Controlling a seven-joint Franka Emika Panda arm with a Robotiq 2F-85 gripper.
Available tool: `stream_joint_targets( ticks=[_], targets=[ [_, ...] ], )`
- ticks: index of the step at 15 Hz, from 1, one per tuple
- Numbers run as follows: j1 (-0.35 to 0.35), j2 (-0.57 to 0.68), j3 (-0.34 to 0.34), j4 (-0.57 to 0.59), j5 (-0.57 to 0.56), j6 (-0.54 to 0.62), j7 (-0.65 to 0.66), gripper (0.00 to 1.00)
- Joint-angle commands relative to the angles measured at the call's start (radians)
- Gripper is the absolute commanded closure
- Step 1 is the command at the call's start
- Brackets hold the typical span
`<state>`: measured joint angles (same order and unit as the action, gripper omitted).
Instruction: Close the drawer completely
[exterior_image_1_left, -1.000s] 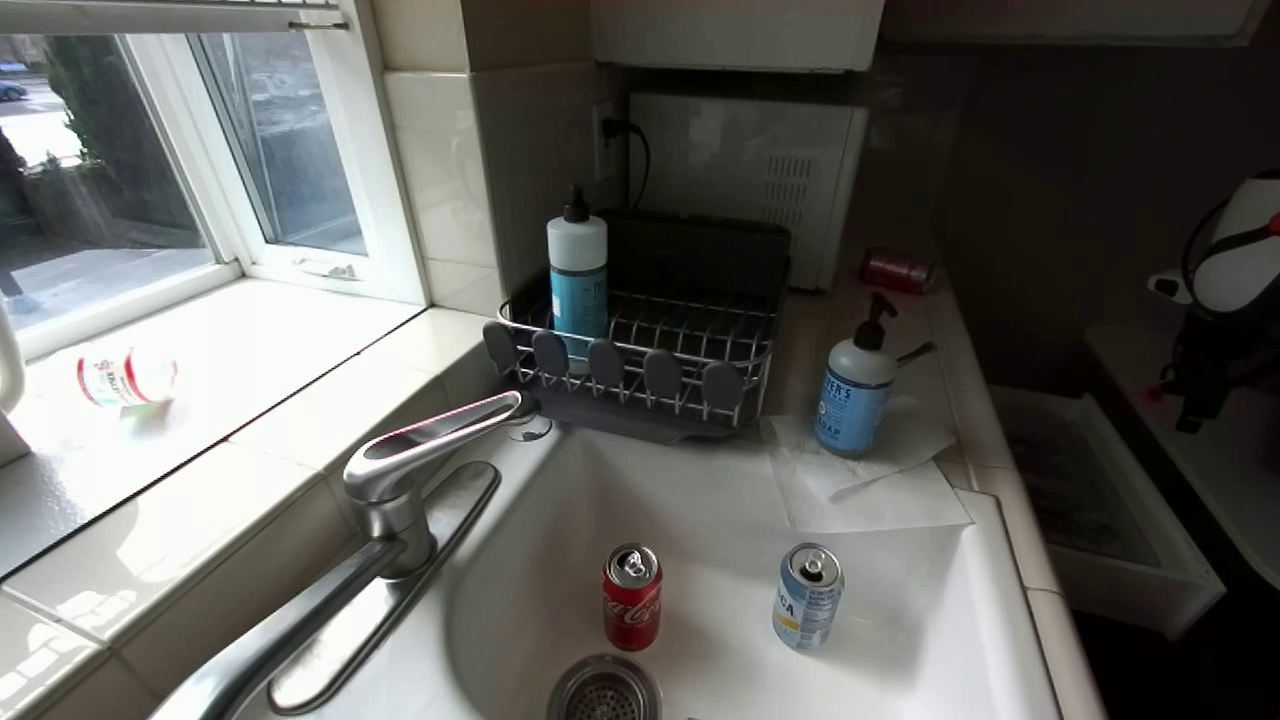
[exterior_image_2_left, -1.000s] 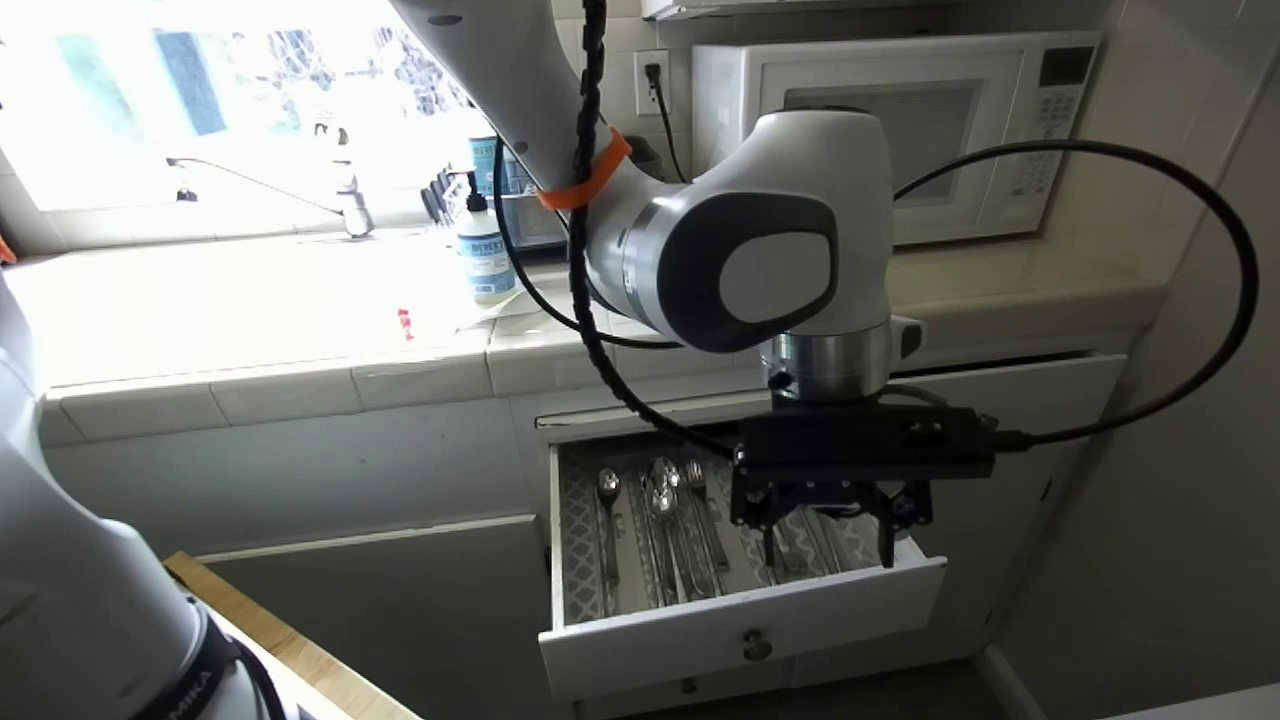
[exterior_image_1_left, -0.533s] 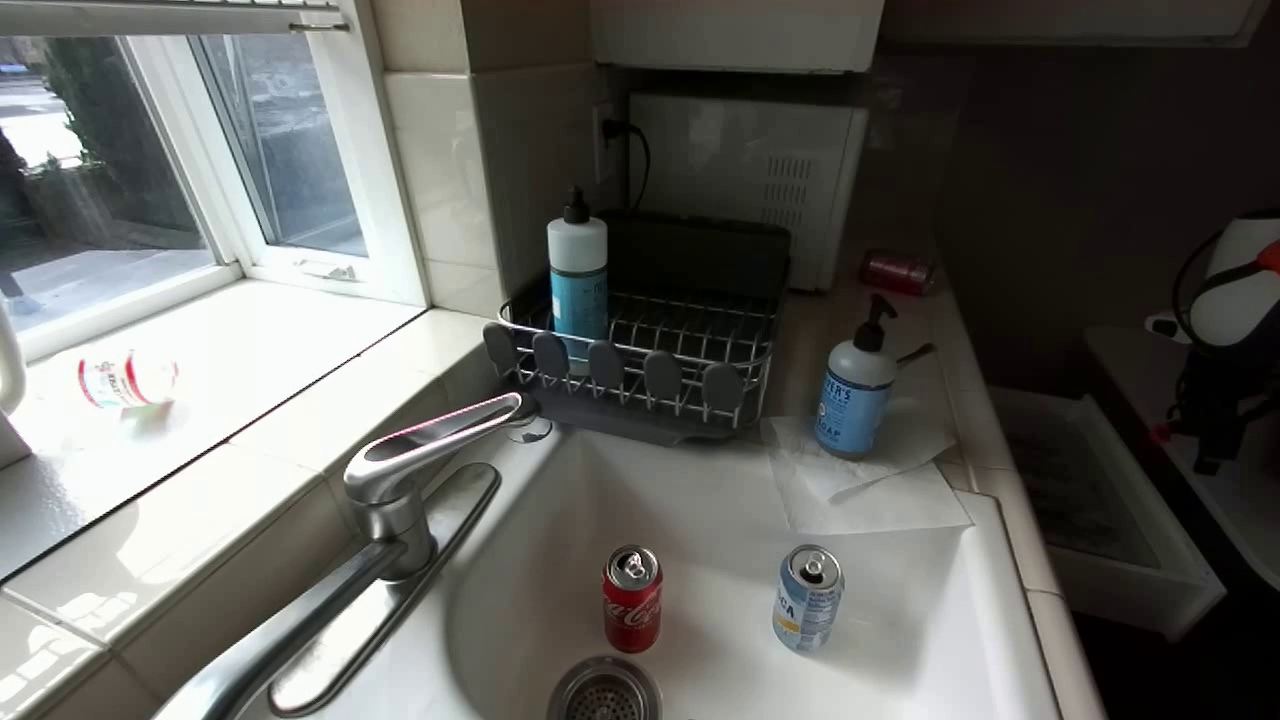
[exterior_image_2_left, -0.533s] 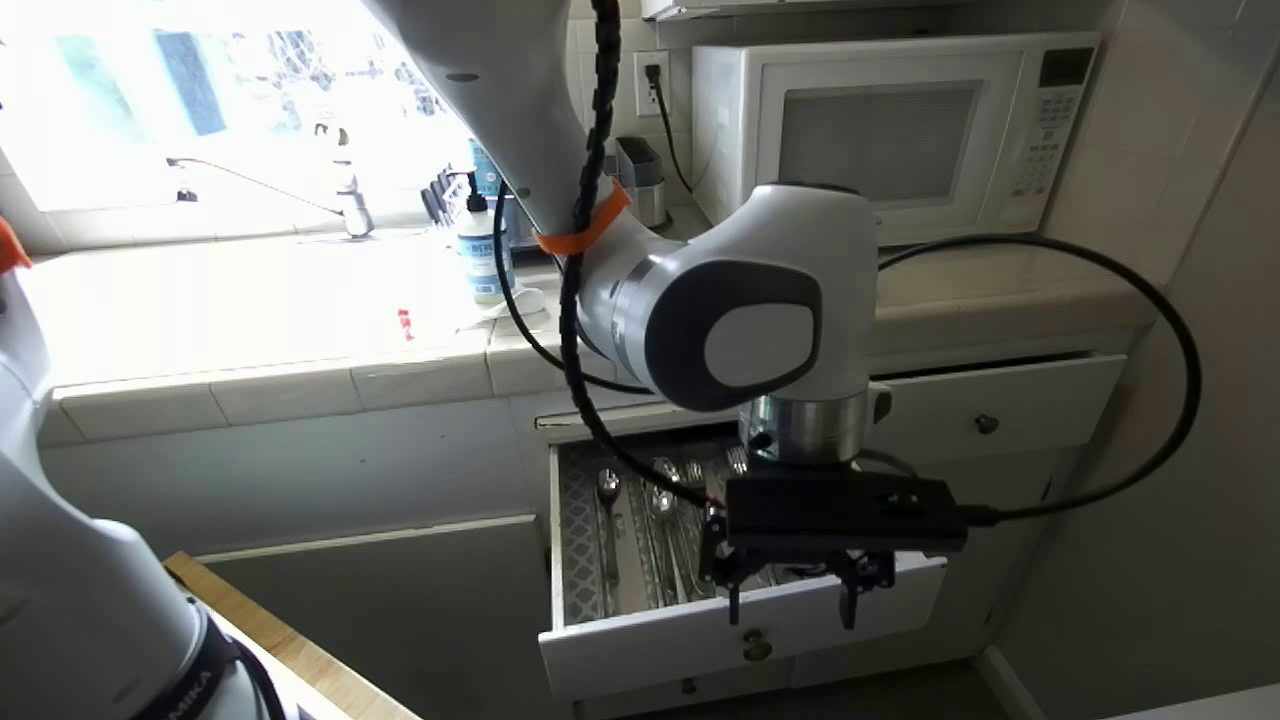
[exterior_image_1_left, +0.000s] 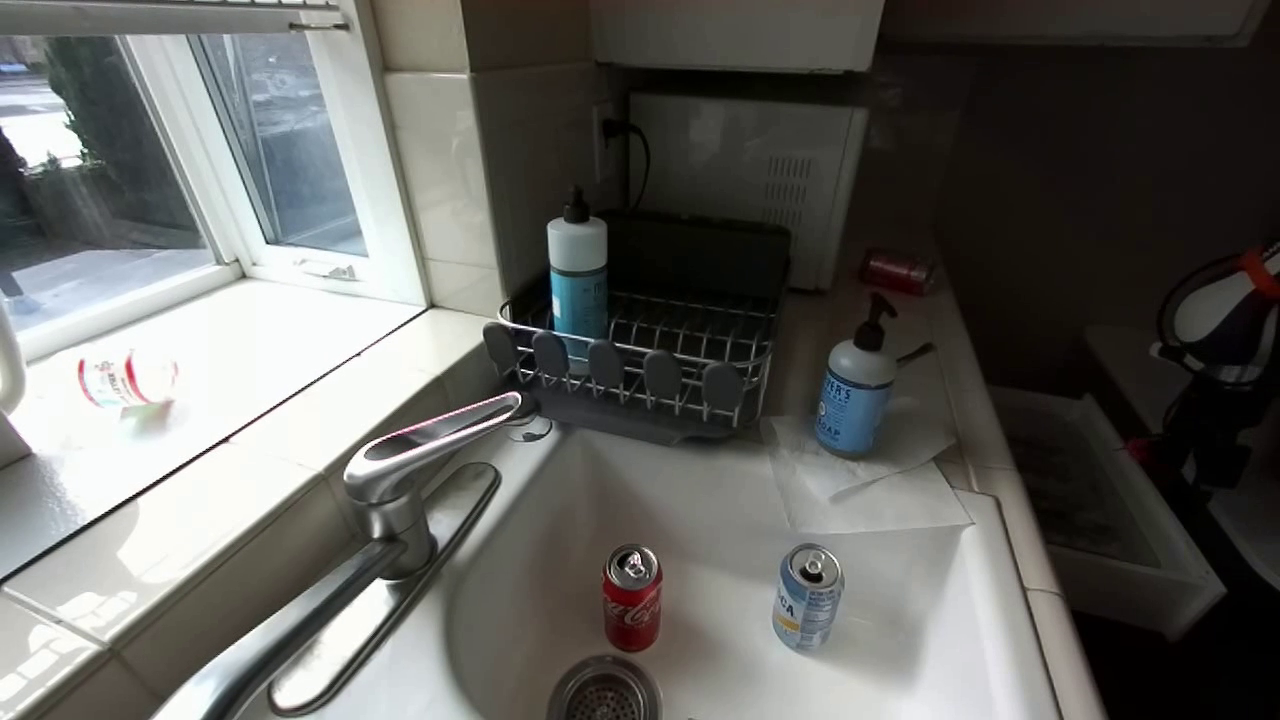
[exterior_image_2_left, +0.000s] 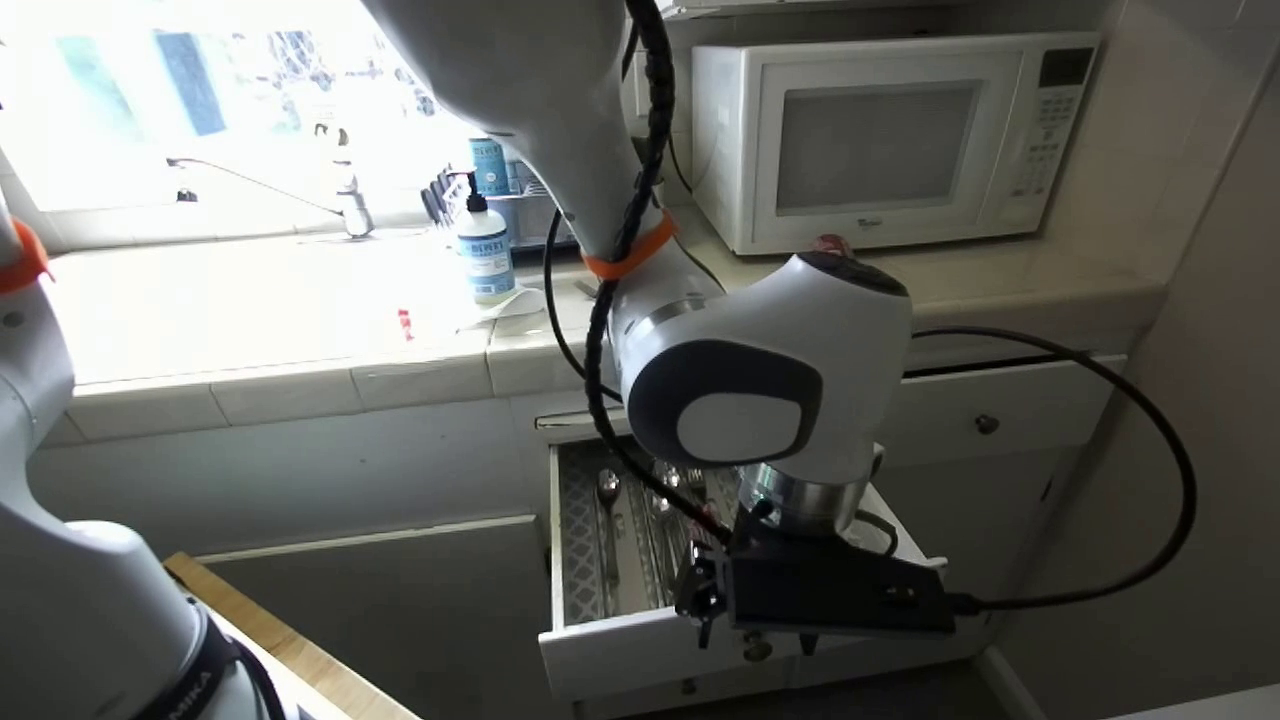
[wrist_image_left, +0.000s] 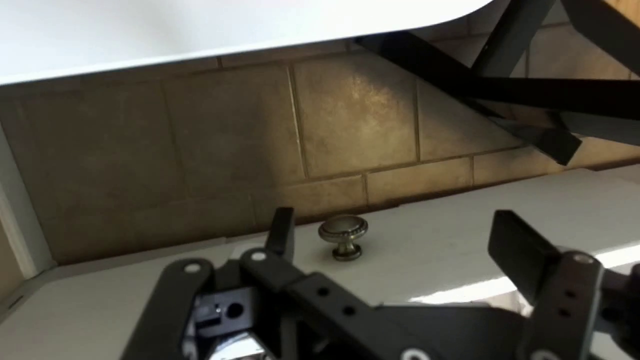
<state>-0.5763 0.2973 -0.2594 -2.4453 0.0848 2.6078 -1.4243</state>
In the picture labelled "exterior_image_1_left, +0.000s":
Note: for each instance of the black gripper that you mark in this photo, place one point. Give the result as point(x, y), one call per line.
point(1207, 427)

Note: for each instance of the white drawer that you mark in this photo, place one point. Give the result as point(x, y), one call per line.
point(1107, 521)

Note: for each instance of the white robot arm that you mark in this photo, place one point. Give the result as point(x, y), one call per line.
point(1220, 313)

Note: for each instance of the clear plastic sheet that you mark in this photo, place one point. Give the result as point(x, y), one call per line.
point(880, 495)

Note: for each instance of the small red can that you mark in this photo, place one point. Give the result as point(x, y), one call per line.
point(893, 273)

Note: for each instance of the blue soap dispenser bottle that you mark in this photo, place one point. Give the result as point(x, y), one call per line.
point(854, 396)

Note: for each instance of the blue and white soda can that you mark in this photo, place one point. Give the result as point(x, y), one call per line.
point(807, 603)

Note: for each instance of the white kitchen sink basin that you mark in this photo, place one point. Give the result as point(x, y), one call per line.
point(727, 507)

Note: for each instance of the red soda can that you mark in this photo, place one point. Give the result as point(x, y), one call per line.
point(635, 603)

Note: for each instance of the white upper cabinet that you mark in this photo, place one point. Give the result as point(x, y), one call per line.
point(733, 35)

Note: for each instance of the white and teal pump bottle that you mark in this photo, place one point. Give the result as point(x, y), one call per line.
point(578, 273)

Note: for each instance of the metal sink drain strainer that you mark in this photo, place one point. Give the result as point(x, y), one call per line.
point(602, 691)

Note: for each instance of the chrome sink faucet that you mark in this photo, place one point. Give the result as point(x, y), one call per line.
point(398, 463)

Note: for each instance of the clear cup with red print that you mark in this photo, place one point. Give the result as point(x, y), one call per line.
point(125, 378)

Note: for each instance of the white window frame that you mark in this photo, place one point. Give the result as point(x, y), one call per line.
point(188, 151)

